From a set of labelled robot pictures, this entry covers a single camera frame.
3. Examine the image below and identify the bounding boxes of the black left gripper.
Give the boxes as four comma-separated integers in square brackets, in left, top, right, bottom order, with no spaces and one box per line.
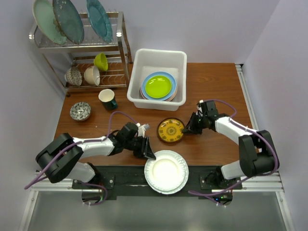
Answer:
[124,135,155,160]

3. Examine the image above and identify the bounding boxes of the yellow black patterned plate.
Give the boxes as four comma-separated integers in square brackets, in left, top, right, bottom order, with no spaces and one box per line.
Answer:
[157,117,184,143]

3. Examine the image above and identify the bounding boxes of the white scalloped deep plate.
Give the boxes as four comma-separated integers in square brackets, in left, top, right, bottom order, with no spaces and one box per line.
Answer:
[144,150,189,191]

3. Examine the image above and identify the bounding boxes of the lime green plate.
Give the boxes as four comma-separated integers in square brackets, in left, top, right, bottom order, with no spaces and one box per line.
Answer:
[144,75,172,99]

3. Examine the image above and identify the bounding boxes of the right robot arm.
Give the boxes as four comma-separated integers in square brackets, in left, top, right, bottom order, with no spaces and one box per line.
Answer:
[182,100,280,189]

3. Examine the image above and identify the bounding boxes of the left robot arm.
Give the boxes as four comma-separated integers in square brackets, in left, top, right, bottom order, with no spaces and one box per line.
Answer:
[36,122,156,189]

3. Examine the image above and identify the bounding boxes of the white plastic bin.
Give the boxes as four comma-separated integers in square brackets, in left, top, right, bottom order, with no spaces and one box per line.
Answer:
[127,49,187,111]

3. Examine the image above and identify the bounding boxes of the dark green mug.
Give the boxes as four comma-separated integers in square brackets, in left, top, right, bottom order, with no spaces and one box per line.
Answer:
[98,89,118,111]

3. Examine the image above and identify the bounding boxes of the leaf patterned bowl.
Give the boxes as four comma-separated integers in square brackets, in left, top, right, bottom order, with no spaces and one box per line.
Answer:
[69,102,91,122]

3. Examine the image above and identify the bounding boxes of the cream white bowl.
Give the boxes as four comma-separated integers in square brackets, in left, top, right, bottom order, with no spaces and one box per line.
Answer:
[84,65,100,86]

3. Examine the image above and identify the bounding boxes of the lime green bowl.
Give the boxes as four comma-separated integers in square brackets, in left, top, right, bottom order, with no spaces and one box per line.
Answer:
[93,53,108,71]

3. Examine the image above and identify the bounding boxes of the metal dish rack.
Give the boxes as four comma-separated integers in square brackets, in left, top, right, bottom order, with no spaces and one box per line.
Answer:
[29,12,133,97]

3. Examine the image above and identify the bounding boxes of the grey patterned bowl on rack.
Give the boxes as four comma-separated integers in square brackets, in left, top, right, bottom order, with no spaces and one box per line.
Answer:
[64,66,82,86]

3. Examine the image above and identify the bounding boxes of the teal large plate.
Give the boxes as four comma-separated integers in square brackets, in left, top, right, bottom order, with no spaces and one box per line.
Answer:
[87,0,113,43]

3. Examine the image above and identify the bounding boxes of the dark blue speckled plate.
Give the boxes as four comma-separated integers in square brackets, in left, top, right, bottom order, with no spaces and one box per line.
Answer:
[52,0,84,44]

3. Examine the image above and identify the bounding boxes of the mint green large plate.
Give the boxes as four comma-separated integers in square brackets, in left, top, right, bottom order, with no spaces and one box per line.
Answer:
[32,0,67,45]

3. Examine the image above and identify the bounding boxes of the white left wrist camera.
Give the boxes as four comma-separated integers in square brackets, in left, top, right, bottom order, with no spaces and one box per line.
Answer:
[136,123,150,137]

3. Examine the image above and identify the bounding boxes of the aluminium frame rail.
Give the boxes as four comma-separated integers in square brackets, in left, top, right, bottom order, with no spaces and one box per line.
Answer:
[234,64,295,231]

